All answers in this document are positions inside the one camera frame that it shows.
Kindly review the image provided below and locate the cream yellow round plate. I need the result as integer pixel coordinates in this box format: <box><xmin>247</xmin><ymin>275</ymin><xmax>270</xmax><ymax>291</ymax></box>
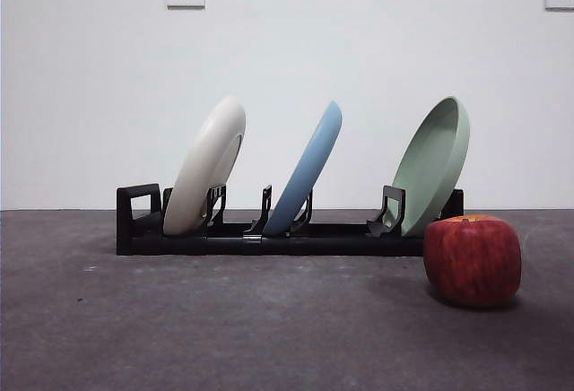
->
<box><xmin>162</xmin><ymin>95</ymin><xmax>248</xmax><ymax>236</ymax></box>

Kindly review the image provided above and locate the red apple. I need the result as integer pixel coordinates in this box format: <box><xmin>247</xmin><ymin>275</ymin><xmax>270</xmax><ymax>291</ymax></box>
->
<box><xmin>422</xmin><ymin>213</ymin><xmax>523</xmax><ymax>308</ymax></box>

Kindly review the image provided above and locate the light blue round plate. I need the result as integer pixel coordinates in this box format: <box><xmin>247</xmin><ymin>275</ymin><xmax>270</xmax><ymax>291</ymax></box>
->
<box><xmin>262</xmin><ymin>100</ymin><xmax>344</xmax><ymax>237</ymax></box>

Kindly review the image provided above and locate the black plastic plate rack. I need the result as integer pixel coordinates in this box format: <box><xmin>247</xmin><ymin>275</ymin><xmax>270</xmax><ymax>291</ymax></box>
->
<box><xmin>115</xmin><ymin>183</ymin><xmax>465</xmax><ymax>257</ymax></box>

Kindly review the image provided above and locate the light green round plate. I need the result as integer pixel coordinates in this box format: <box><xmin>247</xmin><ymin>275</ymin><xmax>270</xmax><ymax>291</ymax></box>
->
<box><xmin>390</xmin><ymin>95</ymin><xmax>471</xmax><ymax>238</ymax></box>

